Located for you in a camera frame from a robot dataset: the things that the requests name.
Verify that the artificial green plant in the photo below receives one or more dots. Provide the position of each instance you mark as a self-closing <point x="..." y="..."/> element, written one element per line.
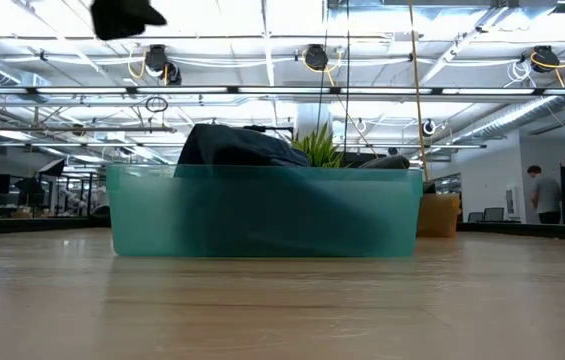
<point x="319" y="150"/>

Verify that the orange translucent plastic bin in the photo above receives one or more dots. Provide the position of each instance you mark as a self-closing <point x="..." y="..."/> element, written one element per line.
<point x="439" y="215"/>

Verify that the person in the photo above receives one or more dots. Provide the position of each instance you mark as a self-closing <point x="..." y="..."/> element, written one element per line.
<point x="546" y="195"/>

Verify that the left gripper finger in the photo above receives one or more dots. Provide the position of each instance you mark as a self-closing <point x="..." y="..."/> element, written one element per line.
<point x="122" y="20"/>

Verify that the dark blue denim cap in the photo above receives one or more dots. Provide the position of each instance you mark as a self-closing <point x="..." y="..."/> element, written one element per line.
<point x="322" y="225"/>
<point x="237" y="147"/>

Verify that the green translucent plastic bin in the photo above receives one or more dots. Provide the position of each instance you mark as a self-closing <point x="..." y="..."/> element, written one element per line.
<point x="142" y="215"/>

